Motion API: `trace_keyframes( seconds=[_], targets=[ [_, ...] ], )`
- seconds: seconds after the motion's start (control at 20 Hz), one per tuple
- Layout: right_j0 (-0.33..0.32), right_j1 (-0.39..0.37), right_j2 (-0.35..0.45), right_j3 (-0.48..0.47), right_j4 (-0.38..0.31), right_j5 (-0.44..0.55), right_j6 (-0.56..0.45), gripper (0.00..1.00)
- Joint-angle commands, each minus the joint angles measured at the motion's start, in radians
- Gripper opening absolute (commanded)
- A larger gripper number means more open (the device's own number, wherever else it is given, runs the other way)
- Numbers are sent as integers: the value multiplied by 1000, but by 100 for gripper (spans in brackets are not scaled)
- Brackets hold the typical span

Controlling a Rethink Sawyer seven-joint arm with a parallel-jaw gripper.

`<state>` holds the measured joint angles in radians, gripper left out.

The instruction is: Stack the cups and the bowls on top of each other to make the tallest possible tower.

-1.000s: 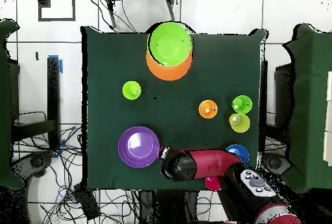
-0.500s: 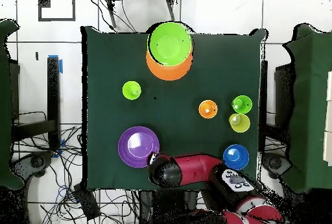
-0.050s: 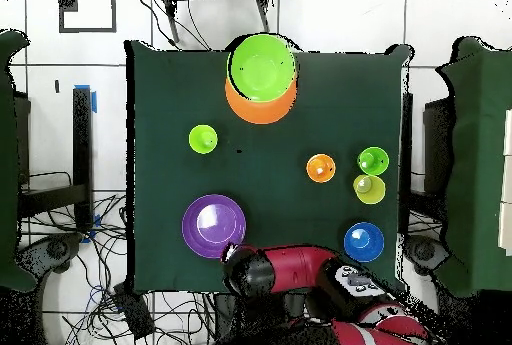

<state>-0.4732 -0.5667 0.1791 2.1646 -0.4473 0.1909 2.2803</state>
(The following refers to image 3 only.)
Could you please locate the large orange bowl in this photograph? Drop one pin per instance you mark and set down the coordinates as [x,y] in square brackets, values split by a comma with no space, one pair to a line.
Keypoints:
[260,113]

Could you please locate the orange cup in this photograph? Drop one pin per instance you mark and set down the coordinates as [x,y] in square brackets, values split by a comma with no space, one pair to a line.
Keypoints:
[320,168]

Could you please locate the purple bowl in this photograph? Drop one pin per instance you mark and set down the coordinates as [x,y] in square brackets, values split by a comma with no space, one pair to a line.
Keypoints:
[214,226]

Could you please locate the light green bowl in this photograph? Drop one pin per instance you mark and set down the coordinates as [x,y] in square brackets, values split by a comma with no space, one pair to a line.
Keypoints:
[262,67]

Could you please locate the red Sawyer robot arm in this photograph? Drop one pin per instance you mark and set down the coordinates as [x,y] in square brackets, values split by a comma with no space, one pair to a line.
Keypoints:
[304,265]

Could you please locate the lime green cup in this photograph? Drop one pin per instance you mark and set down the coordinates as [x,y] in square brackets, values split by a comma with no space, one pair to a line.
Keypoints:
[202,139]

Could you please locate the dark green table cloth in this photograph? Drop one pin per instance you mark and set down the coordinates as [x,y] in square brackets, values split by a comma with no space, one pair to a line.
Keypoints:
[180,93]

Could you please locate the yellow cup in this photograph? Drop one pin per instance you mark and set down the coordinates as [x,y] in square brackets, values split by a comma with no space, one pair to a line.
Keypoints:
[374,195]

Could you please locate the blue bowl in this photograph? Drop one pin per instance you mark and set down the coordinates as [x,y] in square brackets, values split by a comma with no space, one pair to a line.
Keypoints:
[364,243]

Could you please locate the blue tape strip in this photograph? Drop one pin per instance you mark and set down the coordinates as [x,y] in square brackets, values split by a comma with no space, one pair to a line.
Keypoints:
[94,103]
[97,221]

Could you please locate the black metal stand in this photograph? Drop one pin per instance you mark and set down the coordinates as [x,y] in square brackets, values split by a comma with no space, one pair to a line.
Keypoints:
[82,141]

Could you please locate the dark office chair base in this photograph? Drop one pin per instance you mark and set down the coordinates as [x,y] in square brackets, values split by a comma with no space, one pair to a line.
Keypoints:
[424,251]
[56,249]

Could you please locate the small black object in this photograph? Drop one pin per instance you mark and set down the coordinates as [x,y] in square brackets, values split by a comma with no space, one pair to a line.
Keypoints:
[57,86]

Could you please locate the black square frame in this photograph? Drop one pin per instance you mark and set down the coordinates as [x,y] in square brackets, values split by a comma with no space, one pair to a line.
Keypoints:
[68,1]

